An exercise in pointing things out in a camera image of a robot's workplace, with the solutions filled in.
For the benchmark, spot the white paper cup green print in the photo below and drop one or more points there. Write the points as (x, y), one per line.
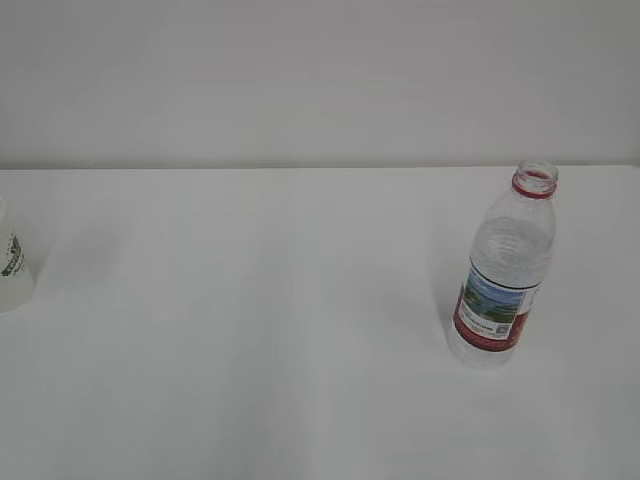
(17, 283)

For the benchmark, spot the clear Nongfu Spring water bottle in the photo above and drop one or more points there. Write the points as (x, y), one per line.
(509, 258)

